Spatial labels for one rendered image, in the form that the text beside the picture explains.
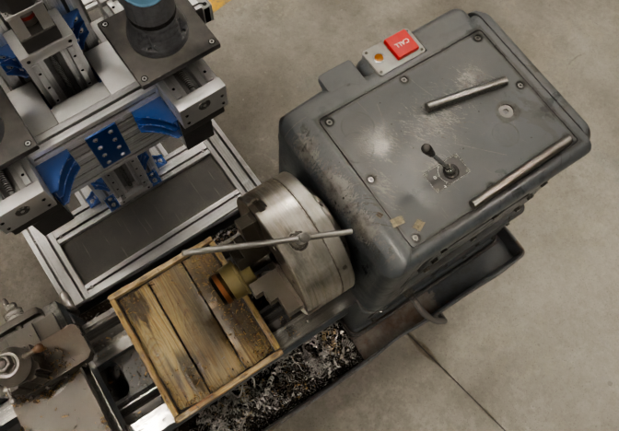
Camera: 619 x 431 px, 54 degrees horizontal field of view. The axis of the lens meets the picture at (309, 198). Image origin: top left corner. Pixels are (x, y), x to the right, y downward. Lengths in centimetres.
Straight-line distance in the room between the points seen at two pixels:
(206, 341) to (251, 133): 137
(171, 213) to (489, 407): 144
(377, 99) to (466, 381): 145
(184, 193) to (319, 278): 122
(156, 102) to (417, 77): 68
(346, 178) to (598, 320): 171
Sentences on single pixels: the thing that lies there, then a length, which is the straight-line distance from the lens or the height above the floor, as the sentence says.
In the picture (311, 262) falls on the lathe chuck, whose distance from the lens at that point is 126.
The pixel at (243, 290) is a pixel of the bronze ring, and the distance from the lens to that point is 136.
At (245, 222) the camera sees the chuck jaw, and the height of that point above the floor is 120.
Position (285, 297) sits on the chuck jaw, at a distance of 136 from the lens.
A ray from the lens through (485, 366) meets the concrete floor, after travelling 257.
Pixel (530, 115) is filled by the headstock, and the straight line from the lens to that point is 145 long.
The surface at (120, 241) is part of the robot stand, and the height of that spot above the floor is 21.
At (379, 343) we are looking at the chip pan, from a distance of 193.
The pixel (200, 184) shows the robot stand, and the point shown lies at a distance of 243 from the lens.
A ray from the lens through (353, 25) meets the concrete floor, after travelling 307.
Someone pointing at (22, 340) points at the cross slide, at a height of 97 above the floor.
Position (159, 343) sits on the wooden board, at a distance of 159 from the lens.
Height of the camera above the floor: 243
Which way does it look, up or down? 69 degrees down
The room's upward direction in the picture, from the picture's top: 7 degrees clockwise
